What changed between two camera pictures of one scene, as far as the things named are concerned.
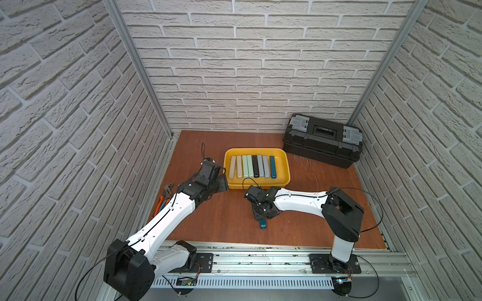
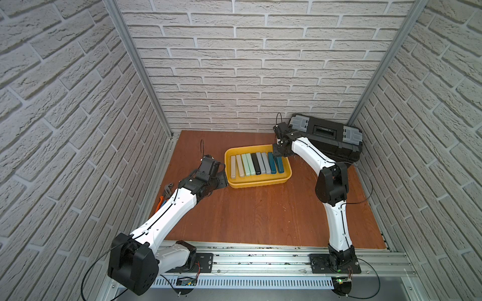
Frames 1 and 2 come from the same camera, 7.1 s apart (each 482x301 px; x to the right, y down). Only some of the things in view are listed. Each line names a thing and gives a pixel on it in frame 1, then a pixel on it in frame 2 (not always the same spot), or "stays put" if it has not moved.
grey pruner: [261, 172] stays put
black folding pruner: [255, 166] stays put
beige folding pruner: [233, 162] stays put
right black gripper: [257, 216] to [277, 151]
